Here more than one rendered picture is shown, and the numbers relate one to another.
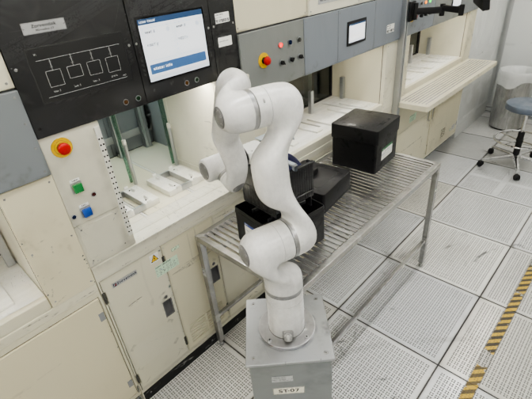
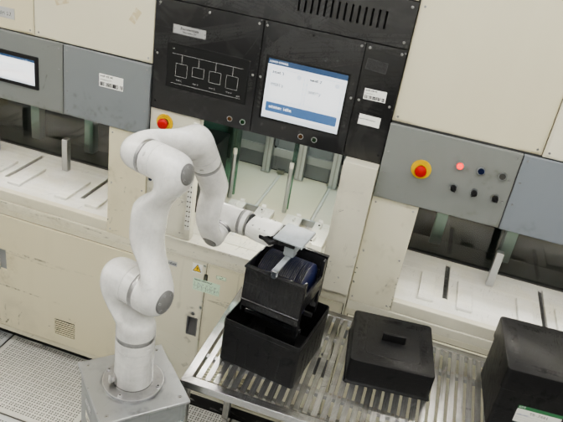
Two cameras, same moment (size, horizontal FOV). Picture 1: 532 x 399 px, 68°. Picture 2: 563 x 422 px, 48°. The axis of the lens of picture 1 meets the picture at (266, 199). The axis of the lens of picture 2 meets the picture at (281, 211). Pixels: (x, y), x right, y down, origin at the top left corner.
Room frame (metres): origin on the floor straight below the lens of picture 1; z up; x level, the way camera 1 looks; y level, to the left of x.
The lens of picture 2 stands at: (0.39, -1.47, 2.22)
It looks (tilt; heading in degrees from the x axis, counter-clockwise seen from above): 28 degrees down; 56
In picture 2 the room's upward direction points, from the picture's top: 10 degrees clockwise
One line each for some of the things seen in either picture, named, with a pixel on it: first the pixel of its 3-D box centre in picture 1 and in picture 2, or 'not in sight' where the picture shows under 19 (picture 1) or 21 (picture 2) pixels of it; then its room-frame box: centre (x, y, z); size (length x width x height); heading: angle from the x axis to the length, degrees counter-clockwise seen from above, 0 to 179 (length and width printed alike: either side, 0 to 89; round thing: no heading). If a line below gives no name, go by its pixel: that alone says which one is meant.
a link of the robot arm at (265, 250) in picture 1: (271, 260); (129, 298); (0.89, 0.00, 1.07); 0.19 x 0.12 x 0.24; 117
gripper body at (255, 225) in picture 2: (251, 152); (262, 229); (1.34, 0.04, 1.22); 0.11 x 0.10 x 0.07; 127
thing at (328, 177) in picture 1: (313, 181); (390, 349); (1.76, -0.25, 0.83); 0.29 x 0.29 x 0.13; 51
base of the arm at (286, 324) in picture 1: (285, 307); (134, 358); (0.91, -0.03, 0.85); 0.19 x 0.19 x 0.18
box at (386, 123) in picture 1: (364, 139); (535, 380); (2.09, -0.60, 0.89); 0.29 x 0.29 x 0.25; 48
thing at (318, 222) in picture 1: (279, 222); (275, 331); (1.40, -0.05, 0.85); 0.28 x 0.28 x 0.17; 36
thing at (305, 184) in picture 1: (276, 174); (286, 275); (1.40, -0.05, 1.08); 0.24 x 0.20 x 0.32; 36
